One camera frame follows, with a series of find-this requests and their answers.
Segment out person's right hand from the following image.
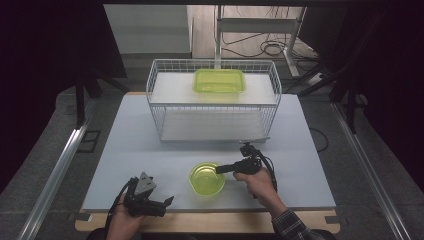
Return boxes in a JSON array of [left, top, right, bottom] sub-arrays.
[[232, 167, 279, 210]]

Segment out green rectangular plastic container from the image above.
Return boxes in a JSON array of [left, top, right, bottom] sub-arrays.
[[192, 68, 247, 95]]

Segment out black stand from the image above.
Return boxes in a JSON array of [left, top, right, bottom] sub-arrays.
[[74, 66, 130, 128], [296, 63, 368, 134]]

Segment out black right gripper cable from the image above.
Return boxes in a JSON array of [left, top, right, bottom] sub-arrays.
[[254, 149, 279, 194]]

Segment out black floor cable loop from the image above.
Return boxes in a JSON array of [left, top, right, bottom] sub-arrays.
[[308, 127, 330, 154]]

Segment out person's left hand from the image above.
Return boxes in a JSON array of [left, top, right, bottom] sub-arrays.
[[106, 195, 148, 240]]

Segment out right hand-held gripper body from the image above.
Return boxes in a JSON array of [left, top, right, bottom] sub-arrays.
[[234, 141, 265, 176]]

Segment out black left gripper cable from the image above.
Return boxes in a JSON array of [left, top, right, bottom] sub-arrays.
[[105, 178, 138, 231]]

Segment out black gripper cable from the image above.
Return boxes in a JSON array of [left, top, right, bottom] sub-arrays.
[[105, 178, 138, 231], [254, 149, 279, 194]]

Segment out black floor cables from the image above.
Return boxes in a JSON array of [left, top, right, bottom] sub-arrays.
[[221, 31, 318, 62]]

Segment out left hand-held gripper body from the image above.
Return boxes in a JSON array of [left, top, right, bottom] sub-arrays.
[[125, 171, 167, 218]]

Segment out white cabinet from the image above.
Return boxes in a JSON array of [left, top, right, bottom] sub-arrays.
[[103, 4, 194, 56]]

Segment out green round plastic bowl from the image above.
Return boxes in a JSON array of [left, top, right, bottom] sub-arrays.
[[188, 162, 227, 197]]

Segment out aluminium rail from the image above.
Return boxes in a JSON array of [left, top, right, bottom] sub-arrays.
[[331, 99, 406, 240], [18, 99, 98, 240]]

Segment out white metal desk frame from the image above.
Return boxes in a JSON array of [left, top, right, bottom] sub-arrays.
[[214, 4, 308, 79]]

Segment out white wire rack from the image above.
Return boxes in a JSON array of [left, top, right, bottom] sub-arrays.
[[145, 58, 283, 144]]

